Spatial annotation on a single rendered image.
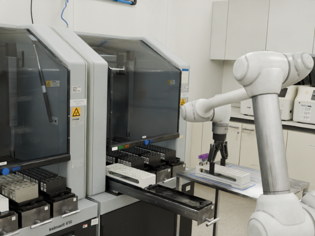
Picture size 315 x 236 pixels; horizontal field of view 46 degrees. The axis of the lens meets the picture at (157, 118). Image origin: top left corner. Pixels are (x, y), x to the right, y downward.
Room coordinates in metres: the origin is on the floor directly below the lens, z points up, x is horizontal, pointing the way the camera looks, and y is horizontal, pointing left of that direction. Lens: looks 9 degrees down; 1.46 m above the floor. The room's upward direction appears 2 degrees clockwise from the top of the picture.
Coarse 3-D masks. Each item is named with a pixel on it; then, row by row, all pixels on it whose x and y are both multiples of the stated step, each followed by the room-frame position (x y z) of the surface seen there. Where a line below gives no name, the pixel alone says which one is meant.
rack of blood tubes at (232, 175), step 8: (208, 168) 1.99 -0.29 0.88; (216, 168) 1.99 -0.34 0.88; (224, 168) 2.01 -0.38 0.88; (200, 176) 2.02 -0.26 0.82; (208, 176) 1.98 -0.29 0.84; (216, 176) 2.02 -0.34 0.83; (224, 176) 2.03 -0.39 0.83; (232, 176) 1.88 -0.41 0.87; (240, 176) 1.86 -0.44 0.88; (248, 176) 1.90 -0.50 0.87; (232, 184) 1.88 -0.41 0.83; (240, 184) 1.85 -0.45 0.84; (248, 184) 1.91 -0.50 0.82
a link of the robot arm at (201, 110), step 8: (240, 88) 1.76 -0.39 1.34; (216, 96) 1.81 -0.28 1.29; (224, 96) 1.78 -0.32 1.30; (232, 96) 1.76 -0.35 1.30; (240, 96) 1.74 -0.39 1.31; (184, 104) 1.91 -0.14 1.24; (192, 104) 1.90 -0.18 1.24; (200, 104) 1.86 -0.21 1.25; (208, 104) 1.82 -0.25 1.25; (216, 104) 1.80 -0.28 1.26; (224, 104) 1.79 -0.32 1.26; (184, 112) 1.88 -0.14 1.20; (192, 112) 1.87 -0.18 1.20; (200, 112) 1.86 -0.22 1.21; (208, 112) 1.86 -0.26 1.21; (192, 120) 1.89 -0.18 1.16; (200, 120) 1.90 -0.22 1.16; (208, 120) 1.94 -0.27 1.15
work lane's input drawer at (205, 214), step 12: (108, 180) 1.94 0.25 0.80; (120, 192) 1.88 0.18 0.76; (132, 192) 1.82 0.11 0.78; (144, 192) 1.77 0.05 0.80; (156, 192) 1.78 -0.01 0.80; (168, 192) 1.79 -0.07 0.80; (180, 192) 1.77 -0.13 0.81; (156, 204) 1.72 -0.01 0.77; (168, 204) 1.67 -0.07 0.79; (180, 204) 1.64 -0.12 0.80; (192, 204) 1.65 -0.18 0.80; (204, 204) 1.62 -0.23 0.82; (192, 216) 1.58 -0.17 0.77; (204, 216) 1.60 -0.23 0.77
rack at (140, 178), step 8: (112, 168) 1.97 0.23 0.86; (120, 168) 1.97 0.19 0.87; (128, 168) 1.98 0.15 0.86; (112, 176) 1.95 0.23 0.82; (120, 176) 1.94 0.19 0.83; (128, 176) 1.87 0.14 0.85; (136, 176) 1.85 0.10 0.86; (144, 176) 1.84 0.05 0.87; (152, 176) 1.85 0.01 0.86; (136, 184) 1.83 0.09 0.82; (144, 184) 1.81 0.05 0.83; (152, 184) 1.85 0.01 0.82
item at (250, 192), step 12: (240, 168) 2.22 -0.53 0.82; (180, 180) 2.06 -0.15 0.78; (192, 180) 1.98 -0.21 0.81; (204, 180) 1.95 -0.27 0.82; (252, 180) 1.99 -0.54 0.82; (216, 192) 2.37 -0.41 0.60; (228, 192) 1.83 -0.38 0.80; (240, 192) 1.78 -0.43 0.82; (252, 192) 1.79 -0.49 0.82; (216, 204) 2.37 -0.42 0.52; (216, 216) 2.36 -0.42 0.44; (216, 228) 2.36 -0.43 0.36
